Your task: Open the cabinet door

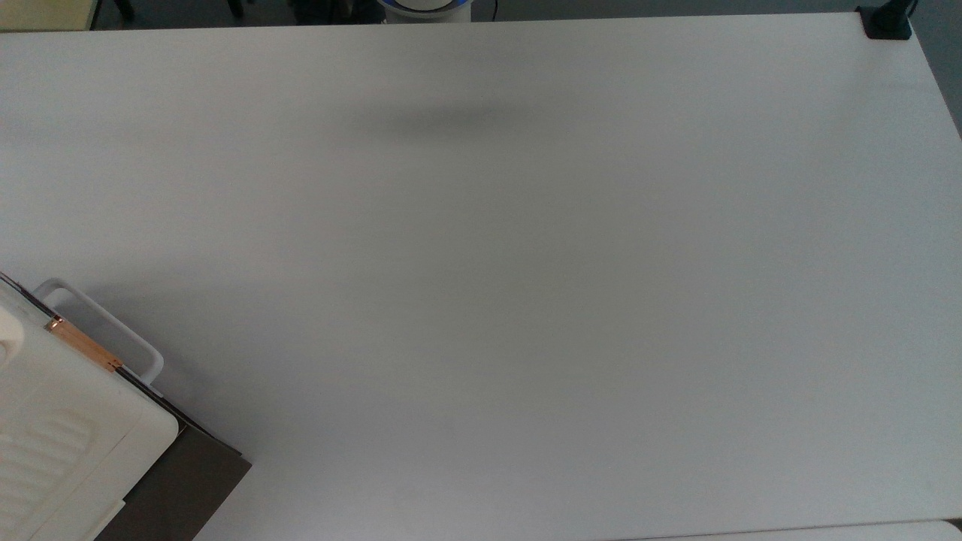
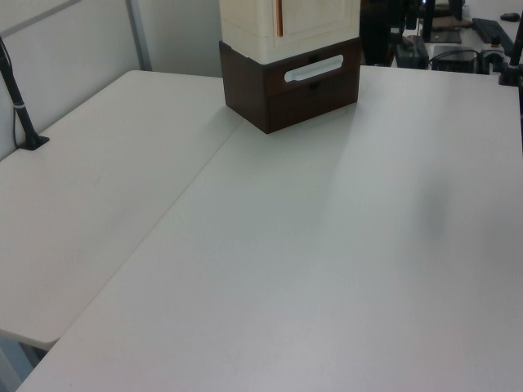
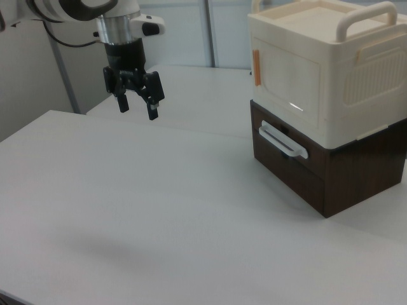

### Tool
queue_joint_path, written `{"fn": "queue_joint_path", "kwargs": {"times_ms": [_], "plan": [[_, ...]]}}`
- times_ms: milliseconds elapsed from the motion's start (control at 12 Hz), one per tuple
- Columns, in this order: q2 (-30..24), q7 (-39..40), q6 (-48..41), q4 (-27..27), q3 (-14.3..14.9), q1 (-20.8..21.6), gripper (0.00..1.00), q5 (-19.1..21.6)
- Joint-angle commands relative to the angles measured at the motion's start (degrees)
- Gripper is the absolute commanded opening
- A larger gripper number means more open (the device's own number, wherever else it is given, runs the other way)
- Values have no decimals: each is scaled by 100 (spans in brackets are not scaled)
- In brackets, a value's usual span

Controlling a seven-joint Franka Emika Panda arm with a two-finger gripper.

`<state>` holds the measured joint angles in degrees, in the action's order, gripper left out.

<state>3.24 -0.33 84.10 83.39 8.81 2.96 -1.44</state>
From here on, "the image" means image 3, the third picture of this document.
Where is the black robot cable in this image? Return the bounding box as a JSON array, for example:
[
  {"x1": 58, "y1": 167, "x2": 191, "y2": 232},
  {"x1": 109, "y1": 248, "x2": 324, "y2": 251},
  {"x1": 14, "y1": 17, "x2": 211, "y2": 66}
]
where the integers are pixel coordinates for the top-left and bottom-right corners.
[{"x1": 41, "y1": 19, "x2": 103, "y2": 49}]

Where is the white drawer handle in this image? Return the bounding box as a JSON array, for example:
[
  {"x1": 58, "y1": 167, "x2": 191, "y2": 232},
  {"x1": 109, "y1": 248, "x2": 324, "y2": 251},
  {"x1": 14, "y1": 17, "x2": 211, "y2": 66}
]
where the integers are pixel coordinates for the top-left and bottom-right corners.
[{"x1": 258, "y1": 119, "x2": 310, "y2": 160}]

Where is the brown drawer with white handle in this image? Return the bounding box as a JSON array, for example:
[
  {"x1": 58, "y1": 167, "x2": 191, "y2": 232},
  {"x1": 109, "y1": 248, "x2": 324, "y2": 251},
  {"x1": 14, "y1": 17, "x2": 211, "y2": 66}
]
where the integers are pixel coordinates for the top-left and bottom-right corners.
[{"x1": 251, "y1": 104, "x2": 328, "y2": 182}]

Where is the cream cabinet door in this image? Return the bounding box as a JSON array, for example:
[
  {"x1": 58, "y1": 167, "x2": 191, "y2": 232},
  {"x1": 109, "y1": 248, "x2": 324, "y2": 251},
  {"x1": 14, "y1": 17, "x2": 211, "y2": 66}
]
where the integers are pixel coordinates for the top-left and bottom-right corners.
[{"x1": 252, "y1": 37, "x2": 322, "y2": 128}]

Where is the cream open wooden cabinet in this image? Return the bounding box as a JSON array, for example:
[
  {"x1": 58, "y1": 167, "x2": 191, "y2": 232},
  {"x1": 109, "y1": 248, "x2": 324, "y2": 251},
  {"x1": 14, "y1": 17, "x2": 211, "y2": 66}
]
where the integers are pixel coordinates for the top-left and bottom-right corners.
[{"x1": 247, "y1": 0, "x2": 407, "y2": 149}]

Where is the dark brown drawer unit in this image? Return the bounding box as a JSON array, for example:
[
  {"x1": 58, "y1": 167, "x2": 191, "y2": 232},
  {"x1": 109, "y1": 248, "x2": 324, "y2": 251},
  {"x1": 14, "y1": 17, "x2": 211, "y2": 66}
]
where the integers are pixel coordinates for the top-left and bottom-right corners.
[{"x1": 250, "y1": 98, "x2": 407, "y2": 219}]

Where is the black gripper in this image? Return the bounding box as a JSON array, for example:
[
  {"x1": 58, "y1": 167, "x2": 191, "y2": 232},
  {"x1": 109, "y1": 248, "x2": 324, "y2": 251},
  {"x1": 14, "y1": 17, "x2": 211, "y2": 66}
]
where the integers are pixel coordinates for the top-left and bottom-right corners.
[{"x1": 102, "y1": 37, "x2": 167, "y2": 121}]

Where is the orange door handle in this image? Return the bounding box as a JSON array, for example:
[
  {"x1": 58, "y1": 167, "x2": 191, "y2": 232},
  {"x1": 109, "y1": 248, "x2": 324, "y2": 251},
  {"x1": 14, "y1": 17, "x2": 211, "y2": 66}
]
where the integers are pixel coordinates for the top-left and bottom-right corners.
[{"x1": 252, "y1": 49, "x2": 263, "y2": 88}]

